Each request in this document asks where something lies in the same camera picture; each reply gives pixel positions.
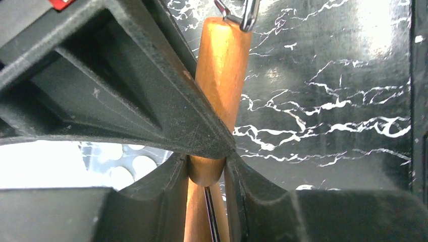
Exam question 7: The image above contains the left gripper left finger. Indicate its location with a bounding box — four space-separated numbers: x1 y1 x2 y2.
1 153 188 241

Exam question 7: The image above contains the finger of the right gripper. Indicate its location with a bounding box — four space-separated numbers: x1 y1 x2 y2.
1 1 235 158

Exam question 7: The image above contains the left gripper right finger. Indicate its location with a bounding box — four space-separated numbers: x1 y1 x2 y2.
224 153 427 241

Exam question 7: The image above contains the wooden double-ended rolling pin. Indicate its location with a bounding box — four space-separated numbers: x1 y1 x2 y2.
184 1 260 241

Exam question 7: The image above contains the round dough wrapper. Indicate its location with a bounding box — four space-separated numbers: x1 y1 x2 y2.
128 144 145 150
98 143 123 161
132 156 157 180
107 166 135 191

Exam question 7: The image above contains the clear plastic tray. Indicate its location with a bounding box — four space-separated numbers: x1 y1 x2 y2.
1 140 172 189

